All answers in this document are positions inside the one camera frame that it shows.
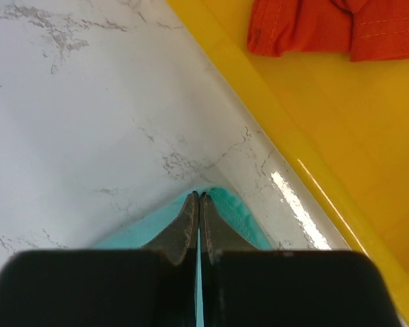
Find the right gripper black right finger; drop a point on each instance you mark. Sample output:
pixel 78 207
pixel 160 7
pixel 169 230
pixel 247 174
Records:
pixel 243 285

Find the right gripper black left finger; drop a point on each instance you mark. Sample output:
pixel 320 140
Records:
pixel 150 286

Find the teal t shirt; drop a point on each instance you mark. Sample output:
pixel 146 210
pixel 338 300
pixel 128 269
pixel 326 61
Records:
pixel 235 218

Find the yellow plastic tray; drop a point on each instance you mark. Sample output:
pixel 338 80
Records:
pixel 342 126

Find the orange t shirt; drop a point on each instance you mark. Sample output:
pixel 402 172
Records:
pixel 366 30

